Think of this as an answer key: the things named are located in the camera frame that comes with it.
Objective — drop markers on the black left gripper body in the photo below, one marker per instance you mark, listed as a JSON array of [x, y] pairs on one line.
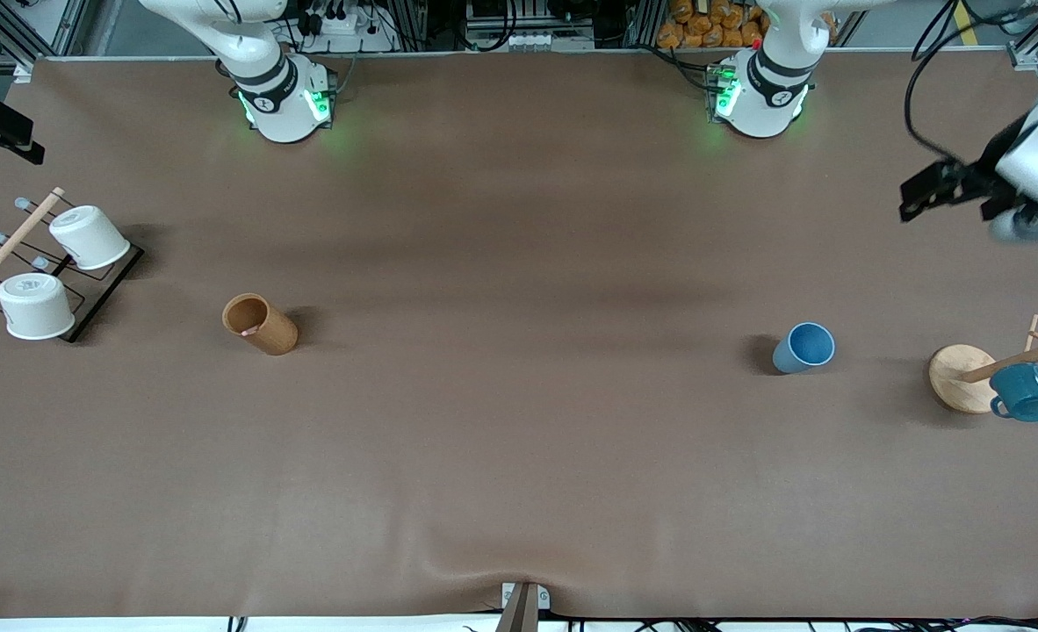
[[984, 175]]

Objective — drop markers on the blue cup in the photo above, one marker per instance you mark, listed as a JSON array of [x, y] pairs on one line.
[[804, 347]]

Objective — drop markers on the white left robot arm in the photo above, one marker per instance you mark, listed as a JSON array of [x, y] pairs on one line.
[[760, 98]]

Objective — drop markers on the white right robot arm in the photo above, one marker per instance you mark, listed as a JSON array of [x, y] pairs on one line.
[[280, 98]]

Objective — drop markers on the white cup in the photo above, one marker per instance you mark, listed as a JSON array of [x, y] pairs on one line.
[[36, 307], [89, 237]]

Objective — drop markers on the bamboo chopstick holder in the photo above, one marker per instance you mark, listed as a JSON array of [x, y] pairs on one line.
[[273, 332]]

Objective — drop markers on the wooden mug tree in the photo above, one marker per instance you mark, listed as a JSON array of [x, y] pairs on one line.
[[958, 377]]

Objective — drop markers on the teal mug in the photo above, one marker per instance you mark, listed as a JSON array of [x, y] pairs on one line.
[[1024, 393]]

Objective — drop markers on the orange bread pile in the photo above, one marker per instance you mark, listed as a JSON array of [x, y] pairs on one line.
[[708, 26]]

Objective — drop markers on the white power strip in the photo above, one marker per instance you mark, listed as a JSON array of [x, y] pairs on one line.
[[343, 33]]

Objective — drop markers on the table cover cloth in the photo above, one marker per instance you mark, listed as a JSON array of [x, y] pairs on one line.
[[519, 456]]

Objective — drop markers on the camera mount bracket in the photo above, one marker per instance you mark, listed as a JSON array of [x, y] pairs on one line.
[[522, 606]]

